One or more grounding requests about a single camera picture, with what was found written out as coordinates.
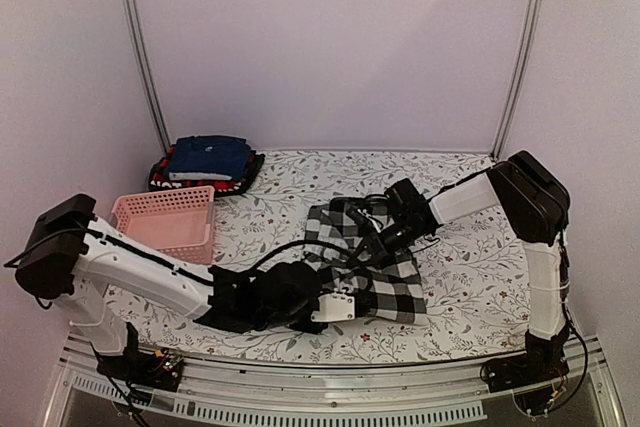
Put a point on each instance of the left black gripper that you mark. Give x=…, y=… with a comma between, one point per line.
x=313, y=332

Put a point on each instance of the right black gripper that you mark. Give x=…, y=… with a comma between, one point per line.
x=375, y=249

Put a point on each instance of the black white checkered cloth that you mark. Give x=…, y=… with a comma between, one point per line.
x=393, y=290

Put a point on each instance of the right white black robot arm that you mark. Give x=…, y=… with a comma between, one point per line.
x=536, y=206

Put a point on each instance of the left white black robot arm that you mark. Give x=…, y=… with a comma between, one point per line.
x=71, y=251

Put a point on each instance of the pink plastic laundry basket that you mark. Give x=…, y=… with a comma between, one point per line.
x=176, y=222

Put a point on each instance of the floral patterned table mat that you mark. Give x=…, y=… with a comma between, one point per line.
x=474, y=272

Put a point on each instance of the red black plaid shirt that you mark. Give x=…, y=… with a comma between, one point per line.
x=158, y=179

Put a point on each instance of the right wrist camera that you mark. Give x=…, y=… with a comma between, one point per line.
x=362, y=218

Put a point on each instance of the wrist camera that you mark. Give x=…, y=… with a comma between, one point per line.
x=362, y=218
x=334, y=307

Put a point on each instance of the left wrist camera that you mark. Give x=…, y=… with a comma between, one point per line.
x=334, y=307

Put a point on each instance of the front aluminium rail base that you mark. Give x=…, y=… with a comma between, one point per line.
x=218, y=391

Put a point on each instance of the right aluminium frame post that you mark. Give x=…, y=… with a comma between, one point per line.
x=526, y=42

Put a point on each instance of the aluminium frame post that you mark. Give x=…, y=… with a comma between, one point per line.
x=526, y=42
x=142, y=60

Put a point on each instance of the left aluminium frame post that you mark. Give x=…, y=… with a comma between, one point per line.
x=142, y=60

